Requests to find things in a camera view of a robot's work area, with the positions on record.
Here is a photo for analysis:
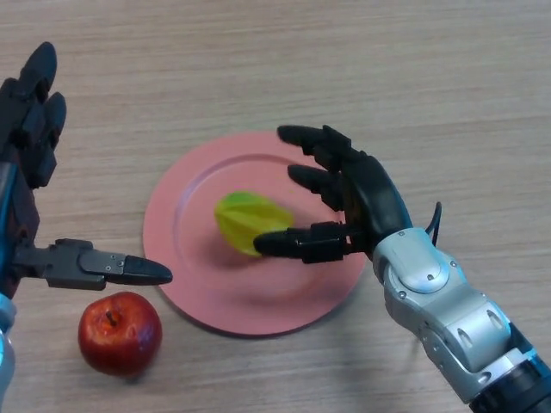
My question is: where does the pink round plate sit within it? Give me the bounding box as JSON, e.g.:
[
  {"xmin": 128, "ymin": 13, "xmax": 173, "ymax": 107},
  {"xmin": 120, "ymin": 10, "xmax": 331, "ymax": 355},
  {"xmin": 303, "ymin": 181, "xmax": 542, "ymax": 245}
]
[{"xmin": 142, "ymin": 131, "xmax": 367, "ymax": 337}]

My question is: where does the red apple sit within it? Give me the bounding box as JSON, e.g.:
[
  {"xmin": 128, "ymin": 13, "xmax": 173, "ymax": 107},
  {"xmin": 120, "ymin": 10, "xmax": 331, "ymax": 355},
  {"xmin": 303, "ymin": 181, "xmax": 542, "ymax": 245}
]
[{"xmin": 77, "ymin": 291, "xmax": 164, "ymax": 379}]

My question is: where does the yellow green starfruit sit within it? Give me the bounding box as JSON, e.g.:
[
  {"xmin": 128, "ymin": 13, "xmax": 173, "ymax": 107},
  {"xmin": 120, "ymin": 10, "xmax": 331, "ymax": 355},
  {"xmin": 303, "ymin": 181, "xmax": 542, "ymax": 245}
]
[{"xmin": 214, "ymin": 190, "xmax": 296, "ymax": 258}]

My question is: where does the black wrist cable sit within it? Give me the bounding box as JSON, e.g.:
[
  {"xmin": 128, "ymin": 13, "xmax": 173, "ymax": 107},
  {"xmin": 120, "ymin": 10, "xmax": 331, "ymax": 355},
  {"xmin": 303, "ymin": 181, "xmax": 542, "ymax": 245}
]
[{"xmin": 424, "ymin": 200, "xmax": 443, "ymax": 249}]

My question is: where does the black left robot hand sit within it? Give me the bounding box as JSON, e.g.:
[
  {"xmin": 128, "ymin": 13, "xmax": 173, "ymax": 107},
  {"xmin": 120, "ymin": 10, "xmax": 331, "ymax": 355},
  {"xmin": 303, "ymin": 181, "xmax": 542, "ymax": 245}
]
[{"xmin": 0, "ymin": 41, "xmax": 174, "ymax": 300}]

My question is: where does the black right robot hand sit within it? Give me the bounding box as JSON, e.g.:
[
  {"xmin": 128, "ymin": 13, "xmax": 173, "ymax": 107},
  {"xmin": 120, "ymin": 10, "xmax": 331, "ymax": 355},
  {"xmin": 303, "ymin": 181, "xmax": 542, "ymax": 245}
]
[{"xmin": 252, "ymin": 124, "xmax": 415, "ymax": 265}]

